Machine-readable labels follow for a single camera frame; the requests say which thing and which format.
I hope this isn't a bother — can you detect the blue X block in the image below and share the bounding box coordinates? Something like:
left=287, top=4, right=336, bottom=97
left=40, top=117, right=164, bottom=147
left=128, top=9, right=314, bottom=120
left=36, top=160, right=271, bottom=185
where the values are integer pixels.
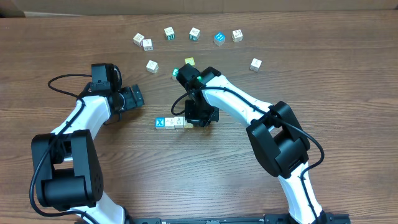
left=155, top=117, right=165, bottom=129

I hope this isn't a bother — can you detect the wooden block far right top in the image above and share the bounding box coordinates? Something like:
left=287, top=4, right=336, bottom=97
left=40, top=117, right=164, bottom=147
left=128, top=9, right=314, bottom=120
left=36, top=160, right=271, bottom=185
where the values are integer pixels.
left=232, top=29, right=243, bottom=42

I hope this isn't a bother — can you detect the wooden block green H side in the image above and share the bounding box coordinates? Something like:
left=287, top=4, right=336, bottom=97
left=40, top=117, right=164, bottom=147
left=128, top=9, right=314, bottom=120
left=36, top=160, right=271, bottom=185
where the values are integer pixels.
left=164, top=27, right=175, bottom=40

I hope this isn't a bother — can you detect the green number 4 block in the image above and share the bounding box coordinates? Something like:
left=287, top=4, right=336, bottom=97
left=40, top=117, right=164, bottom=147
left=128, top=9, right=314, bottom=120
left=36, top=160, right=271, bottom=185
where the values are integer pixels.
left=172, top=68, right=178, bottom=80

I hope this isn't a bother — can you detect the blue top block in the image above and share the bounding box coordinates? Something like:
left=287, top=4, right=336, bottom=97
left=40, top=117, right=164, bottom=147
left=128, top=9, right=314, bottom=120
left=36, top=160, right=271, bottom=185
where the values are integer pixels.
left=214, top=32, right=226, bottom=47

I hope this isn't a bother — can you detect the plain wooden block right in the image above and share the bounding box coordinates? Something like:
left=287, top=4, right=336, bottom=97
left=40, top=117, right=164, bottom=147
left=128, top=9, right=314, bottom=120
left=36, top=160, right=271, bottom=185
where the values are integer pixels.
left=249, top=58, right=262, bottom=72

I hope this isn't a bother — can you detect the wooden block red-edged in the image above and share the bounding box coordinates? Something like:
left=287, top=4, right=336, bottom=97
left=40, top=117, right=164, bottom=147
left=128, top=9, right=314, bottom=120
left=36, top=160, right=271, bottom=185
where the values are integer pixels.
left=142, top=39, right=154, bottom=51

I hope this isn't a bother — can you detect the plain wooden block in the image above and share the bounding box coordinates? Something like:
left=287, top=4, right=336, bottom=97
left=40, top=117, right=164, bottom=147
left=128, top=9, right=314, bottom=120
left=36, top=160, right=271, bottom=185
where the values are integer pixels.
left=249, top=58, right=262, bottom=72
left=146, top=60, right=159, bottom=73
left=165, top=117, right=175, bottom=129
left=133, top=33, right=145, bottom=47

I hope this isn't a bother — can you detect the yellow top block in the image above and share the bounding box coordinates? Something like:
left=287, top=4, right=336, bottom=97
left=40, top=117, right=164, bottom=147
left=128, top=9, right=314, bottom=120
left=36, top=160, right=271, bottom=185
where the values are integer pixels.
left=185, top=57, right=195, bottom=66

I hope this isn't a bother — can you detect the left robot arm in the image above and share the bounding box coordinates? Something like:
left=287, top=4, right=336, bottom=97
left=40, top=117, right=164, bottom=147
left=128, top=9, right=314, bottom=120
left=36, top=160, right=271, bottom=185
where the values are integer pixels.
left=29, top=63, right=144, bottom=223

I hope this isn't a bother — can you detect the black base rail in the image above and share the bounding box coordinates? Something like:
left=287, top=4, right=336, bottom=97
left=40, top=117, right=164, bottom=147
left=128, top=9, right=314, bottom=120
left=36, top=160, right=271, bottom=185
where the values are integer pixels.
left=125, top=213, right=351, bottom=224

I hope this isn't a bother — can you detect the cardboard strip at table back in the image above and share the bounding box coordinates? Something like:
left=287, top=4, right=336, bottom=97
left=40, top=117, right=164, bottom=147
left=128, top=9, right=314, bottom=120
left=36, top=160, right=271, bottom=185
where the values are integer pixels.
left=1, top=0, right=397, bottom=17

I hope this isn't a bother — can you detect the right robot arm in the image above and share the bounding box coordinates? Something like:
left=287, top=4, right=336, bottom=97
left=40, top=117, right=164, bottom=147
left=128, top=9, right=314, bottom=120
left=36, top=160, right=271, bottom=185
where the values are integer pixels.
left=176, top=64, right=323, bottom=223

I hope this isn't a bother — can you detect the plain wooden block left-middle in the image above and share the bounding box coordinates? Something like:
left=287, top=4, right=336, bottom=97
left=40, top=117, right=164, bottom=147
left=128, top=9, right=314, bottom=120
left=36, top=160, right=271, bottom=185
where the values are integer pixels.
left=146, top=60, right=159, bottom=73

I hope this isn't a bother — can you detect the plain wooden block far-left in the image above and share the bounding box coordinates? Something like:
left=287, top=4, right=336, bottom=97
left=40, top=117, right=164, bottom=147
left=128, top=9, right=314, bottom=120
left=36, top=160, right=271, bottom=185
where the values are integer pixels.
left=133, top=33, right=145, bottom=47

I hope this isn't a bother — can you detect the wooden block yellow side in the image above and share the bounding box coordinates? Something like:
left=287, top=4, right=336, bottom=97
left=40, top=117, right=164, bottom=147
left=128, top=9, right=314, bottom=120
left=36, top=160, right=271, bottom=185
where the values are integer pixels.
left=184, top=120, right=193, bottom=129

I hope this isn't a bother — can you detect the plain wooden block front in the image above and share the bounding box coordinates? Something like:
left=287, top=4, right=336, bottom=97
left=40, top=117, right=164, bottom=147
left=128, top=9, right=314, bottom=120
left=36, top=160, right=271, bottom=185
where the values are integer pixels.
left=165, top=117, right=175, bottom=129

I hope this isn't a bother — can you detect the wooden block teal side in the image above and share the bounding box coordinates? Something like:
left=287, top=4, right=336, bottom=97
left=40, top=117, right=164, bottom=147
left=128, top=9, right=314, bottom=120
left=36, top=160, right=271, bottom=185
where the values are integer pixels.
left=189, top=27, right=201, bottom=41

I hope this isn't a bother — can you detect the wooden letter A block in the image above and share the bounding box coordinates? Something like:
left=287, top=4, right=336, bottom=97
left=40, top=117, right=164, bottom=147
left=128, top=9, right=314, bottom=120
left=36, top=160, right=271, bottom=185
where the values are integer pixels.
left=174, top=116, right=185, bottom=129

